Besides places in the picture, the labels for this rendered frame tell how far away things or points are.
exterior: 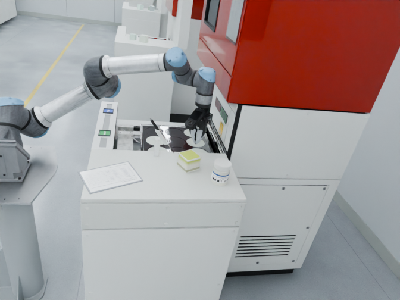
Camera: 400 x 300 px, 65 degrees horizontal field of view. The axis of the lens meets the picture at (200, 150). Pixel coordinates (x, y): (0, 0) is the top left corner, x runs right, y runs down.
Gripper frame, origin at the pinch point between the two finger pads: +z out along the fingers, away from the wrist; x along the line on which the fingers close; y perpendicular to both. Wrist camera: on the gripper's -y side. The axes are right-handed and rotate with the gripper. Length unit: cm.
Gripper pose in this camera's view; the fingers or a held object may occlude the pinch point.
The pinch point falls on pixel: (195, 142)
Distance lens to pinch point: 151.8
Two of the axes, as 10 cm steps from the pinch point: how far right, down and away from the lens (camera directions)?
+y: 4.7, -3.9, 7.9
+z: -1.3, 8.6, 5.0
